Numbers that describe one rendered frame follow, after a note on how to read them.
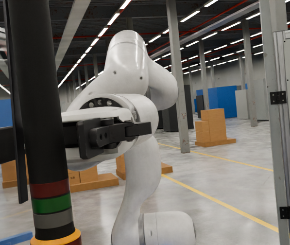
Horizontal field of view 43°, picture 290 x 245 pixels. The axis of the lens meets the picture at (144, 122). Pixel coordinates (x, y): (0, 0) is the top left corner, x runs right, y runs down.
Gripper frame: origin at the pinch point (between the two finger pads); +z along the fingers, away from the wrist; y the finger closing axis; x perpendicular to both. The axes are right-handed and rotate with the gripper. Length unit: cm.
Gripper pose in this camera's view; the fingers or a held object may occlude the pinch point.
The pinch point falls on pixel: (42, 142)
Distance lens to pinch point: 32.9
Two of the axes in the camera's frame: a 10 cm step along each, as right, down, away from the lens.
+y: -9.7, 0.9, 2.4
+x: -1.0, -9.9, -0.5
